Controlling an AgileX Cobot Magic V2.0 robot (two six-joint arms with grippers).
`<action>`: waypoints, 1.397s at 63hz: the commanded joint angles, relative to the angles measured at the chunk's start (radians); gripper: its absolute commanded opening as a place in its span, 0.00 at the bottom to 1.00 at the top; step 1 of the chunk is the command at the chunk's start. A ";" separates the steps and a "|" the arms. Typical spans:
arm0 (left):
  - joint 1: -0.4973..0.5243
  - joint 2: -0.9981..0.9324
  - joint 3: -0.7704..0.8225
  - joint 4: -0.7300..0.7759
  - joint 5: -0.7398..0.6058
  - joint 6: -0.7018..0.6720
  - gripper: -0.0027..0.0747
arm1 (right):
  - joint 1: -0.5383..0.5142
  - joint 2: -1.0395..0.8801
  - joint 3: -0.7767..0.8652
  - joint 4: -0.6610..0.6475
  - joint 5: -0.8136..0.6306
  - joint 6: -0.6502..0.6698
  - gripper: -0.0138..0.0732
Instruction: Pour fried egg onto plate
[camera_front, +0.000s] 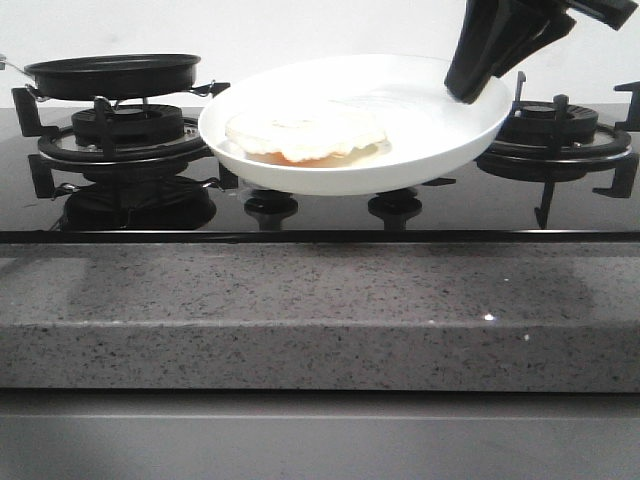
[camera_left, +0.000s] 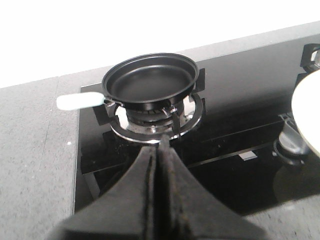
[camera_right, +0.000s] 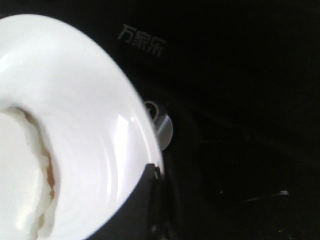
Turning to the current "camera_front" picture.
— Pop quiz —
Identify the black gas burner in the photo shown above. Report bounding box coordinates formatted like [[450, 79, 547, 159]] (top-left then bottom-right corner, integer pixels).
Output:
[[71, 104, 185, 148], [497, 101, 599, 146]]

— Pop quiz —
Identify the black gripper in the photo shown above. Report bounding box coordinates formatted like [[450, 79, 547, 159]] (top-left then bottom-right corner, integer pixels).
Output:
[[444, 0, 635, 104]]

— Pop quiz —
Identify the white round plate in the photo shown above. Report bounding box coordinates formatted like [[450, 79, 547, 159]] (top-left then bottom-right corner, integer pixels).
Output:
[[198, 54, 512, 196]]

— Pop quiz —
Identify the right black gas burner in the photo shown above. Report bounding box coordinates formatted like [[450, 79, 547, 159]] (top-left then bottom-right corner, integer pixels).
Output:
[[497, 101, 599, 146]]

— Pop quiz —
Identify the fried egg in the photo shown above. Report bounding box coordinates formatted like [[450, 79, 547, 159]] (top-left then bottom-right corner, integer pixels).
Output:
[[225, 102, 387, 163]]

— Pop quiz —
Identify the black frying pan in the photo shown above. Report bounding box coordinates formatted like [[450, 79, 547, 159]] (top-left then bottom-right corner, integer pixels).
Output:
[[21, 53, 201, 101]]

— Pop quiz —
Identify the wire pan stand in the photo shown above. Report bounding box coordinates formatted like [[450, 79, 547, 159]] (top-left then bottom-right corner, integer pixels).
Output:
[[11, 80, 228, 108]]

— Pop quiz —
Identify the right black pan support grate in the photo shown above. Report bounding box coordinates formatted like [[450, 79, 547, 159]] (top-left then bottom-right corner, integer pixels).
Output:
[[476, 72, 639, 198]]

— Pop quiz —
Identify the black glass gas stove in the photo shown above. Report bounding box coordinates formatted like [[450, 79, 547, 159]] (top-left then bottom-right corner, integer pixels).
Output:
[[1, 108, 639, 244]]

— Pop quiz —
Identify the left black gas burner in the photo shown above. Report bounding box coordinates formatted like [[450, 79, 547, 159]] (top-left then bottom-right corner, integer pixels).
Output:
[[71, 104, 185, 148]]

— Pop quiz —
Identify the grey cabinet front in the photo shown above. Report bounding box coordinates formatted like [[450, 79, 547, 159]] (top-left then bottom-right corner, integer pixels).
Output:
[[1, 390, 639, 479]]

